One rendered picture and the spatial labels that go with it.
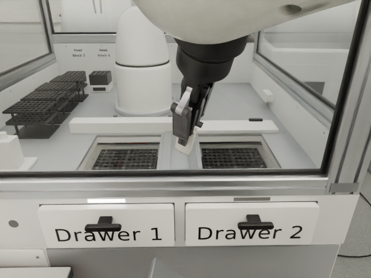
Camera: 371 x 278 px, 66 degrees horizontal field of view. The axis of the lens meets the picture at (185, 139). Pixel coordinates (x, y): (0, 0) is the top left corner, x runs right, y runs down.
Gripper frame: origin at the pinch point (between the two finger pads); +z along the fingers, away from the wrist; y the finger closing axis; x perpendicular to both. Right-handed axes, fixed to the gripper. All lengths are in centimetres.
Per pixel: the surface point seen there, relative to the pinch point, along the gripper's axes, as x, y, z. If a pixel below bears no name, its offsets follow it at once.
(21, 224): -26.4, 21.9, 26.7
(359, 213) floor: 102, -105, 127
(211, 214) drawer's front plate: 10.3, 2.4, 16.7
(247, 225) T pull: 17.6, 2.1, 14.3
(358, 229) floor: 99, -89, 122
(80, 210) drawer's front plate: -14.5, 14.8, 19.3
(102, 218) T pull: -9.6, 13.9, 19.4
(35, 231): -23.4, 21.3, 28.1
